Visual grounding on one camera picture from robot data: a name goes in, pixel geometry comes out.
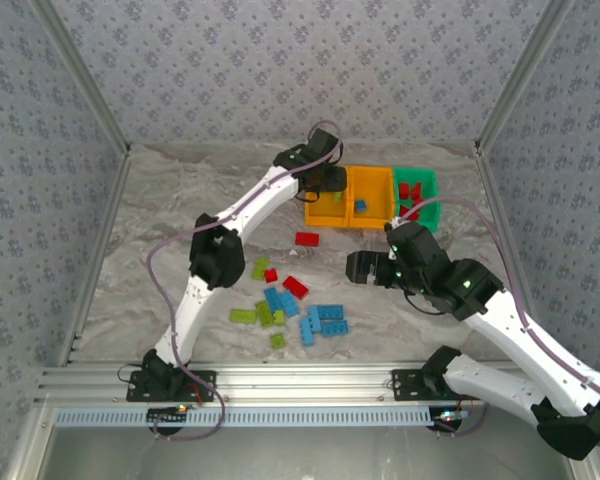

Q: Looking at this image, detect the orange plastic bin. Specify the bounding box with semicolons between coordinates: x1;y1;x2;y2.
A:
303;164;352;229
347;165;397;231

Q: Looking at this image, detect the green plastic bin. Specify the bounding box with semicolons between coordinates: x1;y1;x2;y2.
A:
392;167;442;234

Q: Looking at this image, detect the small black controller board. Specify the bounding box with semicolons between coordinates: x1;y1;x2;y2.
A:
432;408;469;433
147;406;189;423

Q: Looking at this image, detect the grey metal lower panel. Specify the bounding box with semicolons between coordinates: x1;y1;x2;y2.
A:
32;425;579;480

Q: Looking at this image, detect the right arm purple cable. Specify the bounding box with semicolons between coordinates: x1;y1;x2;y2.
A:
392;195;600;451

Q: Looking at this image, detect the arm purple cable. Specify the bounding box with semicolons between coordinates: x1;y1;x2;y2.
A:
146;119;344;442
392;195;600;451

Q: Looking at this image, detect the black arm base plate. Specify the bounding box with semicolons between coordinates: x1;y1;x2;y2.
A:
391;368;483;402
126;370;217;403

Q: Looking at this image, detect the wide aluminium frame rail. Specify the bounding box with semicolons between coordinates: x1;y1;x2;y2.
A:
33;363;579;405

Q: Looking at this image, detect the slotted light blue cable duct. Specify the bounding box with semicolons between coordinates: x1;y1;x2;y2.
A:
53;405;434;429

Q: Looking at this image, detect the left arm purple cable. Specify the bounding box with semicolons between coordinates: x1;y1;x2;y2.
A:
146;119;344;442

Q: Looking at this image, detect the aluminium frame post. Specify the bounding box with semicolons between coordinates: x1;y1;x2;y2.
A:
473;0;580;154
28;0;133;154

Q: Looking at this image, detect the aluminium frame leg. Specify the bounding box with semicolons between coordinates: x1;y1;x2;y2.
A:
4;404;56;480
569;455;599;480

